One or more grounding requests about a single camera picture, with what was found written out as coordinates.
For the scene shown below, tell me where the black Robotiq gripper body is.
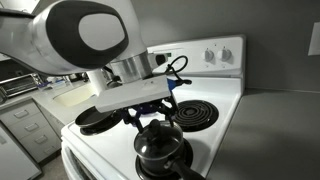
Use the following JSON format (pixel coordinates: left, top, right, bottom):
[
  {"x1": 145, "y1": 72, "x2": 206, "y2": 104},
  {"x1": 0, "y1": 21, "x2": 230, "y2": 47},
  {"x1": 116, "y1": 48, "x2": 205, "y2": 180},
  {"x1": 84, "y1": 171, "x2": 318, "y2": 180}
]
[{"x1": 131, "y1": 99, "x2": 168, "y2": 116}]

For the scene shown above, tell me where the glass pot lid black knob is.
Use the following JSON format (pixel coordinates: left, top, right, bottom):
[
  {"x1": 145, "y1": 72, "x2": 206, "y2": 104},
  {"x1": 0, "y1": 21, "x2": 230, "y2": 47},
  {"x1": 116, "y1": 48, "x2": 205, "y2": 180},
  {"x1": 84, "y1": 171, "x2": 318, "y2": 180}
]
[{"x1": 133, "y1": 119, "x2": 184, "y2": 162}]

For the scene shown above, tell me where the white electric stove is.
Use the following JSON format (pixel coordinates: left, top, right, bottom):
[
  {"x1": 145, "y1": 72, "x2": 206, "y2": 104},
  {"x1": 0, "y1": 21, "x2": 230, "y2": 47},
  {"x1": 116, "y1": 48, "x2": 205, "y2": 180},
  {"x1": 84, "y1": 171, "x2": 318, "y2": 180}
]
[{"x1": 60, "y1": 34, "x2": 247, "y2": 180}]

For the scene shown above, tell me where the white stove knob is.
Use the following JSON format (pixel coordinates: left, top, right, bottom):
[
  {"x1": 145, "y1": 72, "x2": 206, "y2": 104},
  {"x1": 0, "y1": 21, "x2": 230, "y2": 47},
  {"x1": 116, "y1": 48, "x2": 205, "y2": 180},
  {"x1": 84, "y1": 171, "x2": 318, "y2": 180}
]
[
  {"x1": 202, "y1": 48, "x2": 216, "y2": 63},
  {"x1": 217, "y1": 46, "x2": 233, "y2": 63}
]

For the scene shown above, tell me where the black frying pan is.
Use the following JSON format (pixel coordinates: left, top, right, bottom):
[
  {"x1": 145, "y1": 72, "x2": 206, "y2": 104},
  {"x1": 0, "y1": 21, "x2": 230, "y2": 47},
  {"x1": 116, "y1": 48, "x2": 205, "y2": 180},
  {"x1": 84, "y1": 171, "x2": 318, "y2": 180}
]
[
  {"x1": 79, "y1": 111, "x2": 126, "y2": 136},
  {"x1": 74, "y1": 106, "x2": 123, "y2": 129}
]

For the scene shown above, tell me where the cream kitchen sink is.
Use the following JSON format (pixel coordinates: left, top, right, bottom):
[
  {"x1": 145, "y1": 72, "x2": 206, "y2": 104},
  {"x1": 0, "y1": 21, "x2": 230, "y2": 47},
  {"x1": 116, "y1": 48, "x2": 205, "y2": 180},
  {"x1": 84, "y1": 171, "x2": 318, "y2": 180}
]
[{"x1": 52, "y1": 84, "x2": 98, "y2": 108}]

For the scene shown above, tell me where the grey cabinet drawer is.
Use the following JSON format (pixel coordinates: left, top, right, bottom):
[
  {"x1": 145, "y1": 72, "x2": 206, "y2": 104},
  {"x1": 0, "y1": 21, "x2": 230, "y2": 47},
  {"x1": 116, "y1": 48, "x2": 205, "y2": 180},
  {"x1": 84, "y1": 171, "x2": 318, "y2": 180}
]
[
  {"x1": 0, "y1": 101, "x2": 42, "y2": 127},
  {"x1": 8, "y1": 113, "x2": 52, "y2": 142},
  {"x1": 19, "y1": 126, "x2": 63, "y2": 164}
]

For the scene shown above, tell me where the black cable with blue connector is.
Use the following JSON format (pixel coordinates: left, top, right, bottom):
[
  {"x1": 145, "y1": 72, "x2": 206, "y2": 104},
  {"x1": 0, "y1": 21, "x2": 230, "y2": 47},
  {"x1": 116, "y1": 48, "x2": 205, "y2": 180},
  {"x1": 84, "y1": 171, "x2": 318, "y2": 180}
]
[{"x1": 164, "y1": 54, "x2": 193, "y2": 93}]

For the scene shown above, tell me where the black saucepan with long handle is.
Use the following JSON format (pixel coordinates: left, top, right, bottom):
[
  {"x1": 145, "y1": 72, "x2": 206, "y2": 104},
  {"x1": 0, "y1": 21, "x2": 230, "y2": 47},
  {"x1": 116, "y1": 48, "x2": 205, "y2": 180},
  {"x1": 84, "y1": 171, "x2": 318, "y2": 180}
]
[{"x1": 136, "y1": 138, "x2": 208, "y2": 180}]

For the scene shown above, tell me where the white wall plate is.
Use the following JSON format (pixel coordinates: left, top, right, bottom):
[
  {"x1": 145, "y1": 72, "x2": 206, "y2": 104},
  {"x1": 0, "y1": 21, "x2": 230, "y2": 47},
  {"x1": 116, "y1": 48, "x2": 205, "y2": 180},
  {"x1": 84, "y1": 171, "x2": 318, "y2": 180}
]
[{"x1": 307, "y1": 21, "x2": 320, "y2": 57}]

